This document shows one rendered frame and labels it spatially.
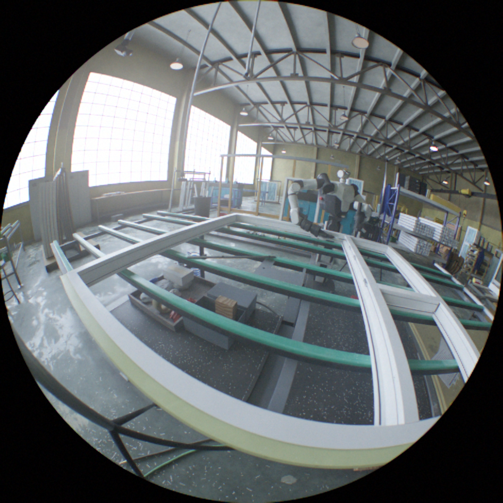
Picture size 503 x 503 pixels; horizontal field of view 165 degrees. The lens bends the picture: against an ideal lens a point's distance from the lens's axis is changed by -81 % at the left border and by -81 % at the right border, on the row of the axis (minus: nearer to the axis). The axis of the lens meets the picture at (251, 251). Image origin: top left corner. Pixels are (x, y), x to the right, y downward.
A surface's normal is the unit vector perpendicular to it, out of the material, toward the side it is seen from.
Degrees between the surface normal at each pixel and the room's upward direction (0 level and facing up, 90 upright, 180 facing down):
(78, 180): 90
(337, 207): 99
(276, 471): 0
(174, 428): 0
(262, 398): 0
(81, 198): 90
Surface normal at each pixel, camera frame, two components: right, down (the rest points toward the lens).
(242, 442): 0.09, -0.92
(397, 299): -0.37, 0.32
